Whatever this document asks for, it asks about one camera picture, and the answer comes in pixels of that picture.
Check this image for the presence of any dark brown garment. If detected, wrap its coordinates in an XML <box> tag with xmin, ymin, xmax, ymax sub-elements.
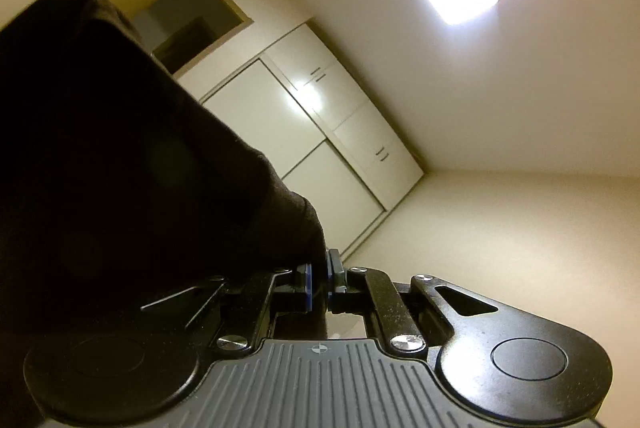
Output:
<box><xmin>1</xmin><ymin>0</ymin><xmax>326</xmax><ymax>427</ymax></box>

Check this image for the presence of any white built-in wardrobe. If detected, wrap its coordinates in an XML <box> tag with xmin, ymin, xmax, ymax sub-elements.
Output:
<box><xmin>178</xmin><ymin>24</ymin><xmax>423</xmax><ymax>256</ymax></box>

